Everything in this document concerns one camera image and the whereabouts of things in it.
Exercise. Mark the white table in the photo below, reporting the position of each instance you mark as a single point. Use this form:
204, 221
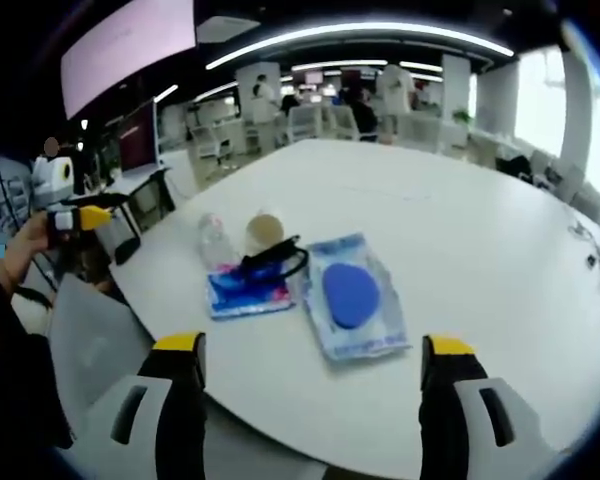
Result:
430, 240

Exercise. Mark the green potted plant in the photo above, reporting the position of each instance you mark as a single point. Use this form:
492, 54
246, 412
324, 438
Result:
461, 116

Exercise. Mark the dark side desk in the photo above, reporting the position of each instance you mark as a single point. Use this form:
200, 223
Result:
150, 187

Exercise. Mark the cup with beige lid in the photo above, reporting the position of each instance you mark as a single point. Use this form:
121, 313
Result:
265, 230

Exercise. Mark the person's left hand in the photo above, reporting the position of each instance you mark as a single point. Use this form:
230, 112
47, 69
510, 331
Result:
27, 242

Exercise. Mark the blue and pink packet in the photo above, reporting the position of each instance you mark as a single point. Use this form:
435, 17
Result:
250, 297

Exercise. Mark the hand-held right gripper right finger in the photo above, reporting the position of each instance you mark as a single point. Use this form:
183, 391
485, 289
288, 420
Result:
445, 415

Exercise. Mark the white office chair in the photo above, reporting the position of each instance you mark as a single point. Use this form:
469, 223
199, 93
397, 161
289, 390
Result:
304, 122
207, 140

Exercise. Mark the grey chair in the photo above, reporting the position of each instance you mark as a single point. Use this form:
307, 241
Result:
95, 345

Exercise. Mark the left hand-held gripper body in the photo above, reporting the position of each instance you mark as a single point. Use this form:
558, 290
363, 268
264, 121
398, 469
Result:
50, 177

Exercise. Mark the long ceiling light strip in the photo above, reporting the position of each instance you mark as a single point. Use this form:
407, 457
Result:
360, 35

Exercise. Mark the black framed chair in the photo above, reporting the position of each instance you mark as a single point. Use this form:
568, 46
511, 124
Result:
125, 235

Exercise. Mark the clear plastic bottle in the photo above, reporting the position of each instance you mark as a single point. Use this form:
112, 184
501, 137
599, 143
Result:
216, 240

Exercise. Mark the clear packet with blue sponge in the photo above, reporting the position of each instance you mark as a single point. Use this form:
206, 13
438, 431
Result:
352, 295

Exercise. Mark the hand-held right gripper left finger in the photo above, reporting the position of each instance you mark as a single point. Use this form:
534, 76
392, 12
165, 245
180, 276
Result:
180, 415

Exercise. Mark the large wall screen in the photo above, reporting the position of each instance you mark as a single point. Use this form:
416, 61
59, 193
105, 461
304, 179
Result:
130, 55

